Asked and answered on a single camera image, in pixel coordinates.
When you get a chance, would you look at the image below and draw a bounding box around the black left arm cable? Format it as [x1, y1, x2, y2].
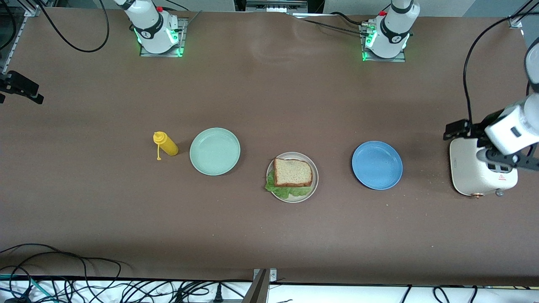
[463, 12, 539, 125]

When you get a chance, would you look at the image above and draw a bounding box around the aluminium frame rail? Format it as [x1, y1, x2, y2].
[508, 0, 539, 29]
[0, 5, 43, 74]

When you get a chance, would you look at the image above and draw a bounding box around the grey metal device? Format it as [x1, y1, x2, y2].
[245, 0, 308, 12]

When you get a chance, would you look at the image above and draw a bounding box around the grey metal bracket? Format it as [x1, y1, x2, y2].
[253, 268, 277, 282]

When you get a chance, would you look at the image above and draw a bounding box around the green lettuce leaf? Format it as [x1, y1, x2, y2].
[264, 170, 315, 200]

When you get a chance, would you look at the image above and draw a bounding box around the brown bread slice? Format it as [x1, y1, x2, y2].
[273, 158, 313, 188]

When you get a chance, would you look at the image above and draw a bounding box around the mint green plate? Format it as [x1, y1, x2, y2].
[189, 128, 241, 176]

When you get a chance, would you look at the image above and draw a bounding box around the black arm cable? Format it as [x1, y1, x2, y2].
[0, 0, 110, 53]
[463, 12, 539, 125]

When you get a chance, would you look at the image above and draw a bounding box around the blue plate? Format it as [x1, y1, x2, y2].
[352, 141, 403, 190]

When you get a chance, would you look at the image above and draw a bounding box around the yellow squeeze bottle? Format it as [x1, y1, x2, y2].
[153, 131, 179, 161]

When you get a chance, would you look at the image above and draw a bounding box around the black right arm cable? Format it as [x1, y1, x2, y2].
[0, 0, 110, 53]

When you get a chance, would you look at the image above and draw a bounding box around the grey metal beam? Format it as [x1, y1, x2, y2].
[242, 269, 270, 303]

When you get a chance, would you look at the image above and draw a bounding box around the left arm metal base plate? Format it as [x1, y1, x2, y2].
[361, 21, 407, 63]

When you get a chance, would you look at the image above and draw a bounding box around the beige plate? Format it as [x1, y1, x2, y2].
[266, 152, 319, 204]

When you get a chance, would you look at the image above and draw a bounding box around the thin black base cable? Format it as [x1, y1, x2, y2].
[328, 12, 371, 27]

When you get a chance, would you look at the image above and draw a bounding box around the black braided base cable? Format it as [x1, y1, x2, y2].
[301, 18, 369, 36]

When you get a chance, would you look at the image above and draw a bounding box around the teal floor cable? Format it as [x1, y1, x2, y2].
[0, 274, 55, 303]

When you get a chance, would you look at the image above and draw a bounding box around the white toaster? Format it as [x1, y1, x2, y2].
[450, 137, 518, 198]

